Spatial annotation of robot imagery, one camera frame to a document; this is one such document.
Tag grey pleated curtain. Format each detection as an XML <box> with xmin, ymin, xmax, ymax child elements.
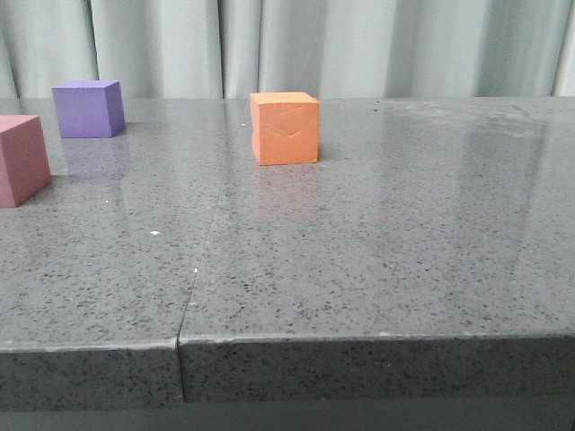
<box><xmin>1</xmin><ymin>1</ymin><xmax>574</xmax><ymax>99</ymax></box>

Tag purple foam cube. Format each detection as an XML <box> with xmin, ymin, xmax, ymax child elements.
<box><xmin>52</xmin><ymin>80</ymin><xmax>126</xmax><ymax>138</ymax></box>

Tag orange foam cube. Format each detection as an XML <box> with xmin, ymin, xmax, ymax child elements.
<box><xmin>251</xmin><ymin>92</ymin><xmax>320</xmax><ymax>166</ymax></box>

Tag pink foam cube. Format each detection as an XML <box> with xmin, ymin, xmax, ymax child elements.
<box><xmin>1</xmin><ymin>115</ymin><xmax>51</xmax><ymax>208</ymax></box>

